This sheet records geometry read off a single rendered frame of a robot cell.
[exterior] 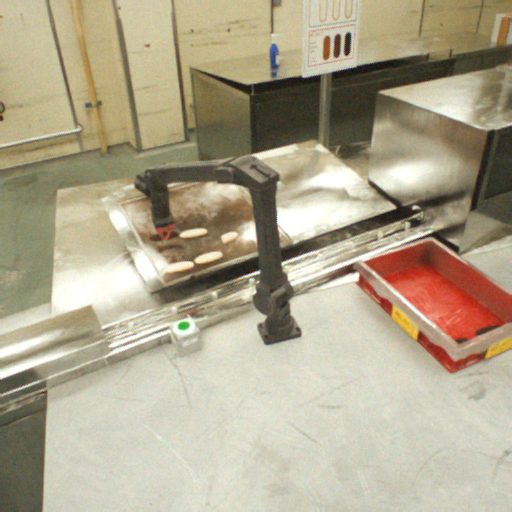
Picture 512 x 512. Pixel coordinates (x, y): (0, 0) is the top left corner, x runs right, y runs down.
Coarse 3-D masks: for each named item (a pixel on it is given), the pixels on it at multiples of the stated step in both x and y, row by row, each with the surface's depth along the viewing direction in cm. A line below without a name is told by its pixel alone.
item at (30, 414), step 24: (24, 312) 161; (48, 312) 161; (0, 408) 129; (24, 408) 132; (0, 432) 132; (24, 432) 136; (0, 456) 136; (24, 456) 140; (0, 480) 140; (24, 480) 145; (0, 504) 145; (24, 504) 150
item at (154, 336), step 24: (384, 240) 183; (408, 240) 183; (336, 264) 171; (192, 312) 152; (216, 312) 152; (240, 312) 156; (144, 336) 144; (96, 360) 136; (120, 360) 141; (48, 384) 132
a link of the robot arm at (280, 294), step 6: (276, 288) 141; (282, 288) 142; (276, 294) 140; (282, 294) 141; (276, 300) 139; (282, 300) 141; (276, 306) 140; (282, 306) 142; (288, 306) 143; (276, 312) 141; (282, 312) 142; (288, 312) 144; (276, 318) 142
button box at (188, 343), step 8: (192, 320) 144; (168, 336) 145; (176, 336) 139; (184, 336) 139; (192, 336) 140; (176, 344) 141; (184, 344) 140; (192, 344) 142; (200, 344) 143; (184, 352) 142; (192, 352) 143
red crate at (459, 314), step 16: (400, 272) 173; (416, 272) 172; (432, 272) 172; (368, 288) 162; (400, 288) 165; (416, 288) 165; (432, 288) 165; (448, 288) 164; (384, 304) 156; (416, 304) 158; (432, 304) 158; (448, 304) 157; (464, 304) 157; (480, 304) 157; (432, 320) 151; (448, 320) 151; (464, 320) 151; (480, 320) 151; (496, 320) 150; (464, 336) 145; (432, 352) 139; (448, 368) 134
